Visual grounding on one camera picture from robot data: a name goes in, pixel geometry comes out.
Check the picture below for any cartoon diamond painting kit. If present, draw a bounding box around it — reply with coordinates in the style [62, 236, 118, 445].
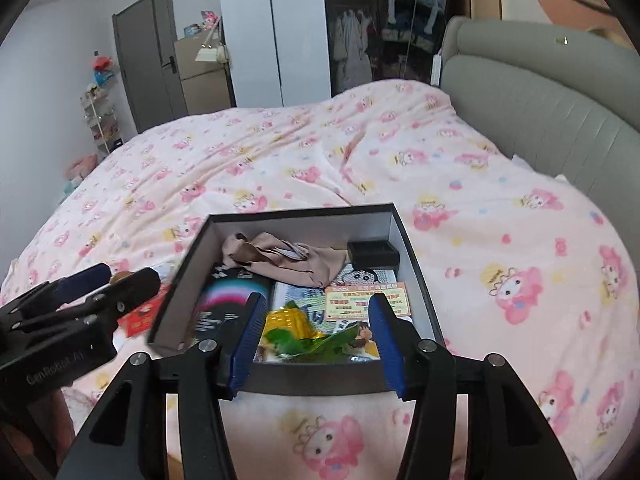
[258, 263, 411, 364]

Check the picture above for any black cardboard storage box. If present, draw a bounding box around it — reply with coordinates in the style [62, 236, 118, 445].
[146, 202, 446, 397]

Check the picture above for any grey upholstered headboard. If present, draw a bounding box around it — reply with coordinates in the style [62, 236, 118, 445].
[439, 16, 640, 221]

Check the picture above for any beige crumpled cloth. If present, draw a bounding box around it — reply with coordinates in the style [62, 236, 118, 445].
[221, 232, 347, 289]

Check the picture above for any pink cartoon print blanket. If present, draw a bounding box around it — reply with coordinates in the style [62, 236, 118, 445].
[1, 81, 639, 479]

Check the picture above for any red packet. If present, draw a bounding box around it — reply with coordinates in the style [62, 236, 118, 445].
[118, 284, 169, 338]

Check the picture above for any white shelf with toys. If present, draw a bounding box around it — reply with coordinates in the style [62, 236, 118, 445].
[79, 51, 124, 158]

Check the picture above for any grey door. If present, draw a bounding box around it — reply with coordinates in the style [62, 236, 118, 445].
[112, 0, 188, 133]

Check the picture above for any small black box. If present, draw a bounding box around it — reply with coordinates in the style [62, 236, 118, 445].
[347, 240, 400, 270]

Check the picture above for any black box with rainbow swirl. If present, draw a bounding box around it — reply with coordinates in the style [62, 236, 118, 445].
[191, 262, 273, 342]

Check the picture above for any yellow green snack packet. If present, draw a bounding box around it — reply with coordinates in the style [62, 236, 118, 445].
[255, 301, 380, 365]

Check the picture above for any small beige fridge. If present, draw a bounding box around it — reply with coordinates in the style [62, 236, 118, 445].
[174, 29, 234, 115]

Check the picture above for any orange yellow card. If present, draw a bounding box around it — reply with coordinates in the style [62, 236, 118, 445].
[324, 283, 411, 321]

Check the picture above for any open closet with clothes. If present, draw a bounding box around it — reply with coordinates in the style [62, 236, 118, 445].
[324, 0, 450, 94]

